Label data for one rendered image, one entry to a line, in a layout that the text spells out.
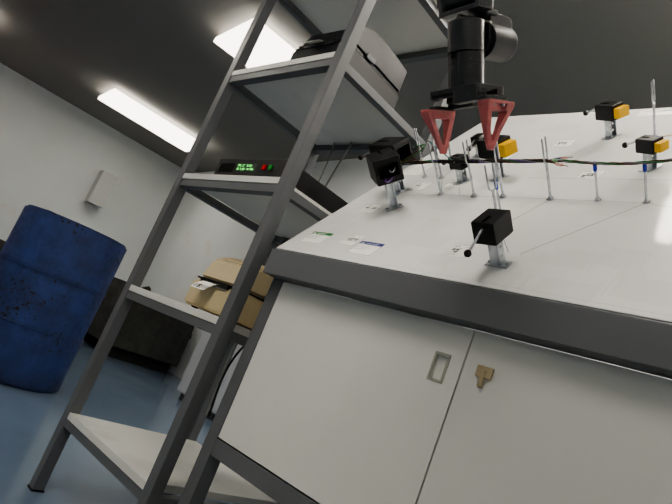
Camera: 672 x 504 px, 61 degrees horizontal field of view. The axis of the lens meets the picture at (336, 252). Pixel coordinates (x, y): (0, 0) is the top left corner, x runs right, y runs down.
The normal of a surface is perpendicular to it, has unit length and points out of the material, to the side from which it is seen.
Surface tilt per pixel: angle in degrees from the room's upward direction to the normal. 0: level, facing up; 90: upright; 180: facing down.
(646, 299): 51
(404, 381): 90
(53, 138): 90
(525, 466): 90
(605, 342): 90
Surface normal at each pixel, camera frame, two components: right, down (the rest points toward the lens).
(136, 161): 0.61, 0.07
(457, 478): -0.62, -0.40
